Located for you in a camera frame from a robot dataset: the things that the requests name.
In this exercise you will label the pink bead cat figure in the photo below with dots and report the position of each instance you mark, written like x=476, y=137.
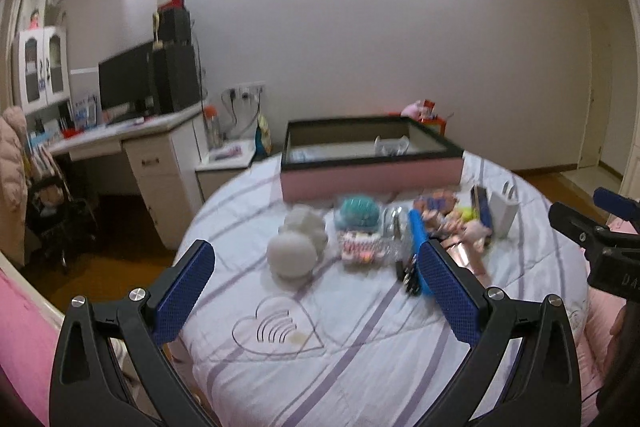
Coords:
x=357, y=249

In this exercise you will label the white glass door cabinet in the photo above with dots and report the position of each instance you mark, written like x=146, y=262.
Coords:
x=55, y=57

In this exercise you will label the pink black storage box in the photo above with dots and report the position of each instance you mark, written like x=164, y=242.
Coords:
x=370, y=179

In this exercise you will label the black computer monitor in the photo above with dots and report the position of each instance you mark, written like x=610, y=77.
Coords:
x=125, y=77

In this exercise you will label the pink doll toy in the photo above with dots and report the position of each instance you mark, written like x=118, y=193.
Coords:
x=472, y=232

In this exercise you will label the clear bottle orange cap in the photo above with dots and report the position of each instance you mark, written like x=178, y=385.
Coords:
x=213, y=129

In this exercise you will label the pink padded jacket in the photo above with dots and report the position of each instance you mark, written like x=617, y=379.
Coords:
x=12, y=167

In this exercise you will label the rose gold shiny item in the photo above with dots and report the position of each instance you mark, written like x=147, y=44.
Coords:
x=465, y=257

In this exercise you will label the white paw shaped toy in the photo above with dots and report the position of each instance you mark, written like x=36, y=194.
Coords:
x=305, y=222

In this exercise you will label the clear plastic bag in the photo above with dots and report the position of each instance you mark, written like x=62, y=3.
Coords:
x=395, y=227

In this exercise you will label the pink plush pig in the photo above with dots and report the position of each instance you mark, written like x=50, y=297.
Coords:
x=412, y=110

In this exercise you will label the pink bed frame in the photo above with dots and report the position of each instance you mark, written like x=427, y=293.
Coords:
x=25, y=337

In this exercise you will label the yellow green toy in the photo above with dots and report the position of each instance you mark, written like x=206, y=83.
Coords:
x=467, y=212

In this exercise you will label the small gold trophy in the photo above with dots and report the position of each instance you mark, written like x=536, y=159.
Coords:
x=158, y=32

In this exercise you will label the crumpled clear plastic wrap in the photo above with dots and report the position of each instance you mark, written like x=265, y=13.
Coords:
x=391, y=146

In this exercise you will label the white desk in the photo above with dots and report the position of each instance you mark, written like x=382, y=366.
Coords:
x=160, y=167

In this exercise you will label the yellow blue snack bag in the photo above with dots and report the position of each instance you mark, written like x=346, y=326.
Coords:
x=262, y=134

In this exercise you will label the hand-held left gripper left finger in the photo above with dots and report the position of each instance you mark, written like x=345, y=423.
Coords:
x=185, y=292

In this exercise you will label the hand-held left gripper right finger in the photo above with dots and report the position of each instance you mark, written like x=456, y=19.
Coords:
x=450, y=297

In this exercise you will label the white door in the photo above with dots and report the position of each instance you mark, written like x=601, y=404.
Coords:
x=596, y=107

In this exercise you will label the black speaker stack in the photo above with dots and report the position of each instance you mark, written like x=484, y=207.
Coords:
x=175, y=79

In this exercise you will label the red toy box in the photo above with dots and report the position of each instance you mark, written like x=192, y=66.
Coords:
x=434, y=124

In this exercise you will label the dark blue box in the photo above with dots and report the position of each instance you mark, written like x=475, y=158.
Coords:
x=482, y=207

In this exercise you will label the blue picture card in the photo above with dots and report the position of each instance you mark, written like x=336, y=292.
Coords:
x=86, y=113

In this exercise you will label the blue plastic bar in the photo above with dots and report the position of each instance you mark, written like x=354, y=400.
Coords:
x=416, y=227

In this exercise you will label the black chair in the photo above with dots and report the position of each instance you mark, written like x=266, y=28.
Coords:
x=60, y=217

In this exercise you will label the teal brush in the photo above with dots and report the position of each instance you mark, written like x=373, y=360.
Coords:
x=357, y=209

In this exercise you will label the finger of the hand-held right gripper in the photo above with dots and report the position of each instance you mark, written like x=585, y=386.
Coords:
x=575, y=227
x=617, y=204

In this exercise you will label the white nightstand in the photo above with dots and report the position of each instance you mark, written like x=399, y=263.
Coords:
x=225, y=179

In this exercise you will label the small pink doll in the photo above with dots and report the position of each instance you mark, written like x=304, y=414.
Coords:
x=35, y=19

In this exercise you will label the white round fuzzy ball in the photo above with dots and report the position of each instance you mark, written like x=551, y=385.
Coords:
x=292, y=257

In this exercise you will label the white charger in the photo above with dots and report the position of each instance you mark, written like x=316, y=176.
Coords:
x=502, y=217

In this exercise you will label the white wall socket strip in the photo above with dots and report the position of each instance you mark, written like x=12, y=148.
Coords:
x=245, y=90

